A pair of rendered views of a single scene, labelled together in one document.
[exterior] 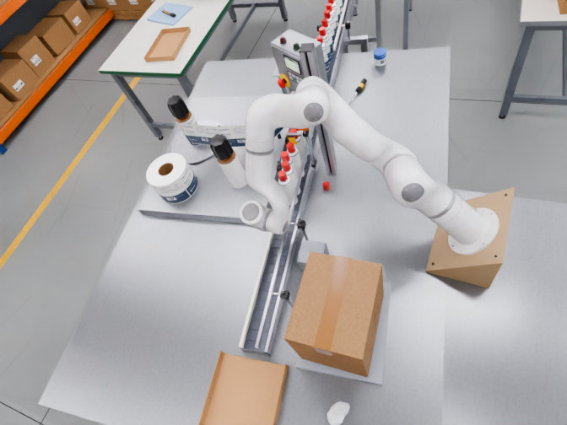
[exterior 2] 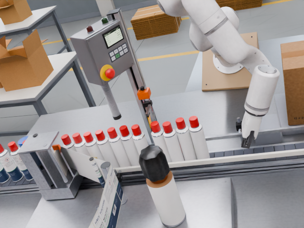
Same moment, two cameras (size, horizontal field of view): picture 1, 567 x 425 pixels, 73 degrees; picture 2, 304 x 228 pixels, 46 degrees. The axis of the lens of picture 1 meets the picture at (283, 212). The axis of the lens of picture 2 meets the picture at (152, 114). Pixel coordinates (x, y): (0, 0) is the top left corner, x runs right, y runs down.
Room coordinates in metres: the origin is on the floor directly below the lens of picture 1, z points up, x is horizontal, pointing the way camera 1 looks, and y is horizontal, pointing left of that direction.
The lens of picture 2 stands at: (1.42, 1.00, 1.83)
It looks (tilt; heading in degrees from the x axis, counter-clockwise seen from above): 31 degrees down; 257
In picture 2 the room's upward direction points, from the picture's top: 18 degrees counter-clockwise
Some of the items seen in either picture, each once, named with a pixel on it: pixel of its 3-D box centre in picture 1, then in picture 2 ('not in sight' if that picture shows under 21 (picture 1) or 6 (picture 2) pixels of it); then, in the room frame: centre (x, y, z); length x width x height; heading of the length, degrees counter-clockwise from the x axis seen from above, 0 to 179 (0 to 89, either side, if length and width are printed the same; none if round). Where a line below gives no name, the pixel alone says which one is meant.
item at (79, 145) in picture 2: not in sight; (84, 153); (1.44, -0.32, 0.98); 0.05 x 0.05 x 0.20
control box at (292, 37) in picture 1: (299, 65); (103, 51); (1.21, -0.27, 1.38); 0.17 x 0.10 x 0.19; 22
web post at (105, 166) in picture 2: not in sight; (113, 183); (1.39, -0.06, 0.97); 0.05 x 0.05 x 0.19
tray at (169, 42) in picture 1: (168, 44); not in sight; (2.84, 0.28, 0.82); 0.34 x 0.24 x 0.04; 147
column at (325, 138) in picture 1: (321, 120); (140, 89); (1.13, -0.29, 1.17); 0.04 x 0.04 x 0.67; 57
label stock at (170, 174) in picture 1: (173, 178); not in sight; (1.39, 0.43, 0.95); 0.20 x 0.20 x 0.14
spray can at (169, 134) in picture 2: (289, 169); (173, 144); (1.12, -0.10, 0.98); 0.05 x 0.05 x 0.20
